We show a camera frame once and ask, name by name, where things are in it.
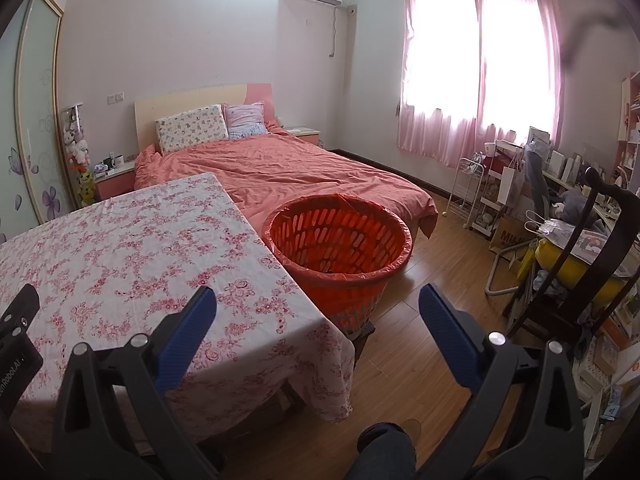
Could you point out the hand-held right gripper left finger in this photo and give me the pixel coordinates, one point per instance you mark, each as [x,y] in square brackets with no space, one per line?
[185,340]

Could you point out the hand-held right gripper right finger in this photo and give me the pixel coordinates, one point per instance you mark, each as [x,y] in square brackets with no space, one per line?
[450,335]

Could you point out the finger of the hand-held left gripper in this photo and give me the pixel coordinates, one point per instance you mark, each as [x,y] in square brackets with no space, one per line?
[20,305]

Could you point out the orange laundry basket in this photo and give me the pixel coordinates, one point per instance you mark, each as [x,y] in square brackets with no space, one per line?
[360,290]

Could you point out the cardboard box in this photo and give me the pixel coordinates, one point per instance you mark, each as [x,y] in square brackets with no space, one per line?
[507,240]

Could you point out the person's jeans leg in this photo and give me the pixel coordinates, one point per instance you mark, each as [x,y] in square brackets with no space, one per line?
[385,452]

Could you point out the white trolley shelf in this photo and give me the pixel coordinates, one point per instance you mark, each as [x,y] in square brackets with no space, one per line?
[497,195]

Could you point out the pink nightstand with mugs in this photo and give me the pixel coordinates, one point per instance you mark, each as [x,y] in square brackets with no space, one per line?
[115,180]

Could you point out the clear tube of plush toys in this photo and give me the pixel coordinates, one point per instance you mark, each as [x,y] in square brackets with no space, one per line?
[77,155]

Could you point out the wardrobe with flower doors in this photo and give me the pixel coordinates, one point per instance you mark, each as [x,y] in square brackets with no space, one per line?
[35,135]

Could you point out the grey office chair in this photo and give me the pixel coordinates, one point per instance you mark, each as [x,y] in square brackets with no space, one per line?
[537,185]

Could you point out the dark wooden chair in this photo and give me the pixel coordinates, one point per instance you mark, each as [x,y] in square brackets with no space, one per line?
[607,240]

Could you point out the pink duvet bed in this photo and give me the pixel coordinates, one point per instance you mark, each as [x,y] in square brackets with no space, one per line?
[300,170]

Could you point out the floral pillow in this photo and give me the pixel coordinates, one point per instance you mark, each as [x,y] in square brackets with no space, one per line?
[190,129]

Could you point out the striped pink pillow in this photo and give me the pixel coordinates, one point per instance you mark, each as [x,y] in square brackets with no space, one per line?
[245,120]

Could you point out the beige and pink headboard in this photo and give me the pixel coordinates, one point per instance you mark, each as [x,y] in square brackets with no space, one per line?
[190,97]

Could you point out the pink curtain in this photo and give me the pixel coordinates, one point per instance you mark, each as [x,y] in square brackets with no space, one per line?
[520,60]

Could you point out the air conditioner pipe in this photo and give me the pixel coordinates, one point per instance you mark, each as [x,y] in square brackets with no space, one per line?
[334,30]

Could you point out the wall switch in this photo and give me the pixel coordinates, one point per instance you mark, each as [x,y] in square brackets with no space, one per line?
[115,98]

